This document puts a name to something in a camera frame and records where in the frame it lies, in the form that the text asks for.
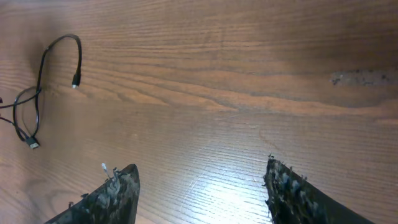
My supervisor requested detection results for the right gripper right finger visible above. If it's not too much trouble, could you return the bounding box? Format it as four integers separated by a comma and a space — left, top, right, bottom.
263, 158, 372, 224

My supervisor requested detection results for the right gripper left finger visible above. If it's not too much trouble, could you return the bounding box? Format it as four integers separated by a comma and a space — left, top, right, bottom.
47, 164, 141, 224

